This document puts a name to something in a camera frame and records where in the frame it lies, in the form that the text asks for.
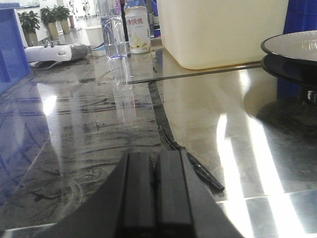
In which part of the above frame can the white drink bottle blue cap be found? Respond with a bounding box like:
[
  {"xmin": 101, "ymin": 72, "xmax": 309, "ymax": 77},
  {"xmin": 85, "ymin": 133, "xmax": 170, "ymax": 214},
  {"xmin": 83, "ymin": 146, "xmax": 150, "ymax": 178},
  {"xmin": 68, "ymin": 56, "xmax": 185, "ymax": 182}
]
[{"xmin": 124, "ymin": 0, "xmax": 151, "ymax": 54}]

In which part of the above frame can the white paper cup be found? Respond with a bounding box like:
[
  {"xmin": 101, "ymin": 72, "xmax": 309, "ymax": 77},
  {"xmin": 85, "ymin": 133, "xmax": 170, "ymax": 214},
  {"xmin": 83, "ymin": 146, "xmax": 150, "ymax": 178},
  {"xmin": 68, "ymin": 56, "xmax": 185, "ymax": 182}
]
[{"xmin": 85, "ymin": 25, "xmax": 106, "ymax": 57}]

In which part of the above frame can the cream plastic storage bin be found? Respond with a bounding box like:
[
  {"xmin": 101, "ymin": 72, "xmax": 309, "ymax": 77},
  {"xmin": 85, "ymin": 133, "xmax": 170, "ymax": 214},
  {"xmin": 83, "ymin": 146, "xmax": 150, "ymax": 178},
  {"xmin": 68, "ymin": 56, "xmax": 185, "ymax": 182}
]
[{"xmin": 157, "ymin": 0, "xmax": 288, "ymax": 69}]

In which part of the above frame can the beige plate black rim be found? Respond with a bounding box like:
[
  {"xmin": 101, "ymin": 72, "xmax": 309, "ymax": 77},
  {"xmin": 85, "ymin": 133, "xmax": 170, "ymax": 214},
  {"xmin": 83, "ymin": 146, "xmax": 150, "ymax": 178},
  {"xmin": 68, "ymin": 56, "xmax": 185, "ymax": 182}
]
[
  {"xmin": 261, "ymin": 55, "xmax": 317, "ymax": 90},
  {"xmin": 261, "ymin": 30, "xmax": 317, "ymax": 62}
]

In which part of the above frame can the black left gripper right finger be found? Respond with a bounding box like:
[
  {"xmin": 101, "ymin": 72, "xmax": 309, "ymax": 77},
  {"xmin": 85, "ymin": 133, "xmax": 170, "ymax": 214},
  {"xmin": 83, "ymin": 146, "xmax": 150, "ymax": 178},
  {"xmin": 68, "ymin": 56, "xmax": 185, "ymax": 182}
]
[{"xmin": 155, "ymin": 149, "xmax": 246, "ymax": 238}]

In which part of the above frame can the clear water bottle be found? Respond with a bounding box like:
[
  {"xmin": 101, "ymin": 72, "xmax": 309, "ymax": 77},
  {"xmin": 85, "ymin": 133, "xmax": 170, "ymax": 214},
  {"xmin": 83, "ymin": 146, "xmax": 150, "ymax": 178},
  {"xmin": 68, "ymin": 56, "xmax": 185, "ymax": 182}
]
[{"xmin": 98, "ymin": 0, "xmax": 127, "ymax": 59}]

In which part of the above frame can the white remote controller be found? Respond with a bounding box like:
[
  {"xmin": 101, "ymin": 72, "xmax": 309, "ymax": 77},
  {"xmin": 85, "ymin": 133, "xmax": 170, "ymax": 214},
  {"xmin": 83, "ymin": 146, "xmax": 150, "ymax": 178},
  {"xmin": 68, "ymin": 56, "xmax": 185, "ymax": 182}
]
[{"xmin": 24, "ymin": 43, "xmax": 88, "ymax": 62}]

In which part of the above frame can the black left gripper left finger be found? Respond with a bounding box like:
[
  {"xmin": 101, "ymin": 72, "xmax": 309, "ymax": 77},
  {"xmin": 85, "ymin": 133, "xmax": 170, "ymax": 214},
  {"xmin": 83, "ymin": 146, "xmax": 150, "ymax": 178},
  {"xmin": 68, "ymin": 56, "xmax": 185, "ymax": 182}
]
[{"xmin": 32, "ymin": 152, "xmax": 156, "ymax": 238}]

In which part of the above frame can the potted plant gold pot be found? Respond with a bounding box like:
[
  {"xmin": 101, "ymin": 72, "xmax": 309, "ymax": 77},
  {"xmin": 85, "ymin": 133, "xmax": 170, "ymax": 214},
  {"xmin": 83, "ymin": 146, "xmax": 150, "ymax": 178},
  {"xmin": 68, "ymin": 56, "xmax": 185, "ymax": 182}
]
[
  {"xmin": 54, "ymin": 5, "xmax": 70, "ymax": 35},
  {"xmin": 18, "ymin": 10, "xmax": 40, "ymax": 47},
  {"xmin": 40, "ymin": 6, "xmax": 58, "ymax": 41}
]

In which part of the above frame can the blue crate at left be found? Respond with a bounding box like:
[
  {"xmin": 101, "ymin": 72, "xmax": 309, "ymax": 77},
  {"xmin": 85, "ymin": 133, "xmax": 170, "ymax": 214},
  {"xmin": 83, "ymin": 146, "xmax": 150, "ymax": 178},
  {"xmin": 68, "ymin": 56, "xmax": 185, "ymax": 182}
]
[{"xmin": 0, "ymin": 2, "xmax": 31, "ymax": 93}]

